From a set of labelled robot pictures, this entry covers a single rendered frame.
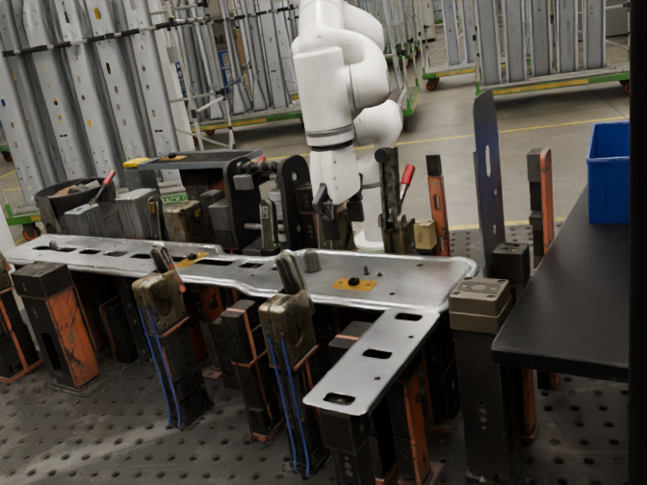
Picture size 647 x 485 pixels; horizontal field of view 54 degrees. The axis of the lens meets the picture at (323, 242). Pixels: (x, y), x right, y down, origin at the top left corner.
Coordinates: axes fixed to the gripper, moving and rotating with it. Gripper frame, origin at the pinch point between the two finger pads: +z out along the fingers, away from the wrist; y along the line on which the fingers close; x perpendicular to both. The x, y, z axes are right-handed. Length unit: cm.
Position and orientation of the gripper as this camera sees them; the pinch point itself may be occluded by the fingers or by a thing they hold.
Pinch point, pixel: (344, 225)
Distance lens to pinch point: 116.5
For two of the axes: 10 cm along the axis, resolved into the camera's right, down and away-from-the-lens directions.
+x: 8.5, 0.5, -5.3
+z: 1.6, 9.3, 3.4
